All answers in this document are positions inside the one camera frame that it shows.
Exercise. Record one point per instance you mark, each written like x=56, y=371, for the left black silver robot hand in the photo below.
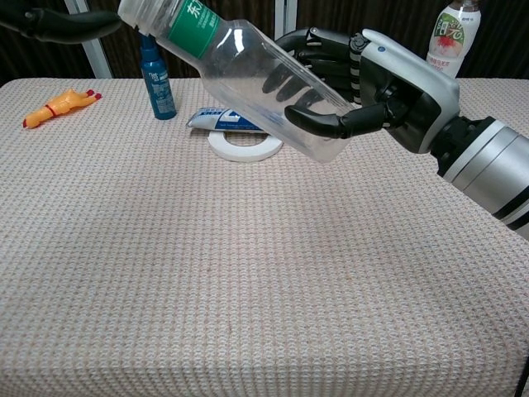
x=62, y=25

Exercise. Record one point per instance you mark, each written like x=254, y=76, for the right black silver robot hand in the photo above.
x=413, y=91

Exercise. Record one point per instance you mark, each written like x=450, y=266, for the white bottle cap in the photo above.
x=132, y=10

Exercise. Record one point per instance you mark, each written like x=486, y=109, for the transparent plastic bottle green label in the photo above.
x=244, y=62

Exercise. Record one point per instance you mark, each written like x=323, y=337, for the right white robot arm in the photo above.
x=492, y=169

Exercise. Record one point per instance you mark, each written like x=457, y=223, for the juice bottle yellow cap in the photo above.
x=450, y=45

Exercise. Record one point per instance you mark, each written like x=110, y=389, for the blue spray bottle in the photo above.
x=159, y=91

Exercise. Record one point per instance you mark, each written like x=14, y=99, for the orange rubber chicken toy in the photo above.
x=62, y=105

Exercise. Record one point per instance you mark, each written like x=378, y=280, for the white tape roll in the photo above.
x=244, y=154

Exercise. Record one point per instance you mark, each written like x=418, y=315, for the blue white toothpaste tube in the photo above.
x=219, y=120

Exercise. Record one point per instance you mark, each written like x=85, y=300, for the beige waffle tablecloth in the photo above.
x=206, y=269

